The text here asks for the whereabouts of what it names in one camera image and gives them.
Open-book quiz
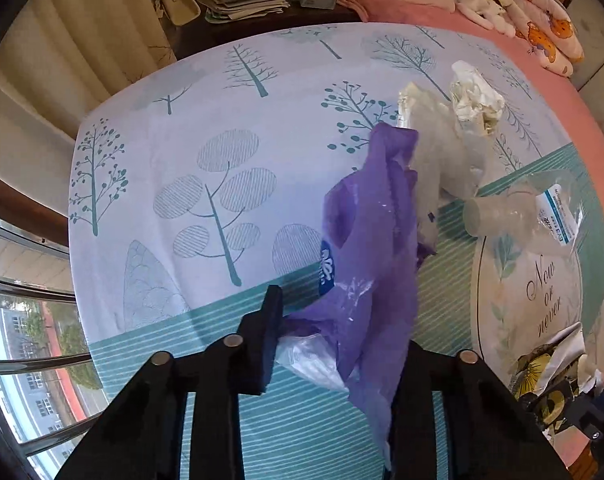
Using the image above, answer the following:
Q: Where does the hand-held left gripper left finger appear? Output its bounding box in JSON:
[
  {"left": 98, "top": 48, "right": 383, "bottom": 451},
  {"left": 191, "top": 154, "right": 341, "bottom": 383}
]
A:
[{"left": 54, "top": 285, "right": 285, "bottom": 480}]

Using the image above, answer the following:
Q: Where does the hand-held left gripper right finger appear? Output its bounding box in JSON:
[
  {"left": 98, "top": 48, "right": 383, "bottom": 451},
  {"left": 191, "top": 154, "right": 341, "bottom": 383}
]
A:
[{"left": 389, "top": 341, "right": 572, "bottom": 480}]

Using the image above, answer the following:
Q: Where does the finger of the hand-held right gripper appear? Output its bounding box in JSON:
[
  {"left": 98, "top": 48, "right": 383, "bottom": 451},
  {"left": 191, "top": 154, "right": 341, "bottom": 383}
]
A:
[{"left": 564, "top": 385, "right": 604, "bottom": 443}]

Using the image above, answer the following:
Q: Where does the yellow black floral wrapper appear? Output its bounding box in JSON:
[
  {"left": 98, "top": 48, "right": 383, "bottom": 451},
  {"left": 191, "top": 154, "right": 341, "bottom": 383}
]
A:
[{"left": 506, "top": 322, "right": 604, "bottom": 426}]

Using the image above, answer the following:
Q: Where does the purple plastic bag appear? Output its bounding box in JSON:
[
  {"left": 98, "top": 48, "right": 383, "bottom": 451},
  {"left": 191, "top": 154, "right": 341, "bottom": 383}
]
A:
[{"left": 277, "top": 122, "right": 440, "bottom": 471}]

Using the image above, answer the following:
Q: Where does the clear plastic bottle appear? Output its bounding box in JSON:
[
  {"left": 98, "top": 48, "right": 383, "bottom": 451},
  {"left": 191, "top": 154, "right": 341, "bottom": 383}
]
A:
[{"left": 462, "top": 170, "right": 590, "bottom": 256}]

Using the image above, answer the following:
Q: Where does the tree print tablecloth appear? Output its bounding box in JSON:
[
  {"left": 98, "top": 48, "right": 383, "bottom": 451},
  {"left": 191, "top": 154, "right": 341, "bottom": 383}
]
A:
[{"left": 67, "top": 22, "right": 604, "bottom": 480}]

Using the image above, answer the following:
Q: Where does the clear plastic bag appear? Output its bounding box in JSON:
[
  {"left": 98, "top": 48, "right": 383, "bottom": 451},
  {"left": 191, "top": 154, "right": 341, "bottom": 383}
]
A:
[{"left": 397, "top": 80, "right": 487, "bottom": 256}]

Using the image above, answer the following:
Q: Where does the metal framed window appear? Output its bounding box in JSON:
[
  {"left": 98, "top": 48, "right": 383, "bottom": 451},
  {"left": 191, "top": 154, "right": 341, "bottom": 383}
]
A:
[{"left": 0, "top": 165, "right": 113, "bottom": 480}]

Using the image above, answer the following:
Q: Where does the crumpled white tissue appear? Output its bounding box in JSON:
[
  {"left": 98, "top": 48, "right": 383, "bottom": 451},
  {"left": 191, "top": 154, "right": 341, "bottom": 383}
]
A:
[{"left": 449, "top": 60, "right": 505, "bottom": 136}]

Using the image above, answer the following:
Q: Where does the dark wooden nightstand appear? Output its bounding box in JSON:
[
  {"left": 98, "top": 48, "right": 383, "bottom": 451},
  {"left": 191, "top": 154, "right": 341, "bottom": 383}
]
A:
[{"left": 174, "top": 0, "right": 367, "bottom": 61}]

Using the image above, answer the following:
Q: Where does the beige curtain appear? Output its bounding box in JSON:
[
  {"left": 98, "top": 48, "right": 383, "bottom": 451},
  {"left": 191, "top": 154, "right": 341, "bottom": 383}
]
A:
[{"left": 0, "top": 0, "right": 177, "bottom": 161}]

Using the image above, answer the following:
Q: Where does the pink bed sheet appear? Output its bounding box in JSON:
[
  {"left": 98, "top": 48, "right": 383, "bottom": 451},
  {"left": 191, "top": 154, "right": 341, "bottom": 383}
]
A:
[{"left": 332, "top": 0, "right": 604, "bottom": 480}]

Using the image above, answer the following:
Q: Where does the bear print bolster cushion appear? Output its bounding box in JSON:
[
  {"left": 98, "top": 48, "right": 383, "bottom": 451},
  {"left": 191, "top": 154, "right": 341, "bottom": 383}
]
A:
[{"left": 512, "top": 0, "right": 585, "bottom": 78}]

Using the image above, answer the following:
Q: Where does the wooden framed sliding door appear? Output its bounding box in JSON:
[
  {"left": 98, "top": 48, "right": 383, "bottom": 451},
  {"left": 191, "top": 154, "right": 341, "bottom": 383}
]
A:
[{"left": 564, "top": 0, "right": 604, "bottom": 156}]

